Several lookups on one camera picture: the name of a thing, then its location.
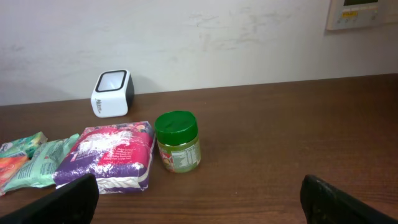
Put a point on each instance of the teal blue tissue pack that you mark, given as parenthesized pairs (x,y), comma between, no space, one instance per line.
(24,146)

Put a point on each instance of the orange tissue pack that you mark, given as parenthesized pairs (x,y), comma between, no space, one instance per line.
(9,167)

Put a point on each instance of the red purple tissue package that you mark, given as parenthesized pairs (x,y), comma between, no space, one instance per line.
(118,155)

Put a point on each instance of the green lid jar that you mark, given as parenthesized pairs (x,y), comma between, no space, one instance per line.
(178,142)

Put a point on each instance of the teal wet wipes pack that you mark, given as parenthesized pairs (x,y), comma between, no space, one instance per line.
(38,172)

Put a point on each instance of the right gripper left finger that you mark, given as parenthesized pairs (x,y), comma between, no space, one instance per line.
(73,203)

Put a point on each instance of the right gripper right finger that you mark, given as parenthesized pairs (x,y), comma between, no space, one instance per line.
(324,203)

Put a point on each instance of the white wall control panel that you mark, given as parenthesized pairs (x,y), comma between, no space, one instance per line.
(353,14)

